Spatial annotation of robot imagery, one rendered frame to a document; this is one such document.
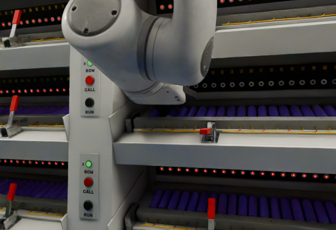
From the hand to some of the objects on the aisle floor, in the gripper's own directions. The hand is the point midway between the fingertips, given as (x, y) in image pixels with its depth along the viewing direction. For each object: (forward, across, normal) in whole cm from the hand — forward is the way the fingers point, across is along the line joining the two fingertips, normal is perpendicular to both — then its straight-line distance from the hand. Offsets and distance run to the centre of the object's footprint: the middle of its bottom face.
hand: (168, 103), depth 59 cm
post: (+17, -12, -54) cm, 58 cm away
